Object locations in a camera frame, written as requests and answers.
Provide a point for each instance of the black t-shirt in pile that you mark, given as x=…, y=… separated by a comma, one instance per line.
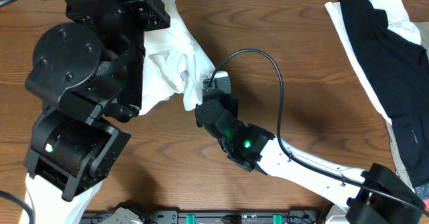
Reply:
x=397, y=71

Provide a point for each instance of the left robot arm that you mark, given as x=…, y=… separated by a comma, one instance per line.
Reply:
x=88, y=73

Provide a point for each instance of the white t-shirt in pile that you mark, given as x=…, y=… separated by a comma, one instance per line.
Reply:
x=398, y=22

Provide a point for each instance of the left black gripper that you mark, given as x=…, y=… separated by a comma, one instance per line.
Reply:
x=127, y=1

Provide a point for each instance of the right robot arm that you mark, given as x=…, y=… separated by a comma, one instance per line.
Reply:
x=376, y=195

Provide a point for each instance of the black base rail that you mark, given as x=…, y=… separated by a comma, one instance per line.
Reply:
x=133, y=212

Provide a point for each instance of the white robot print t-shirt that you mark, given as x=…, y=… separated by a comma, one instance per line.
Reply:
x=174, y=63

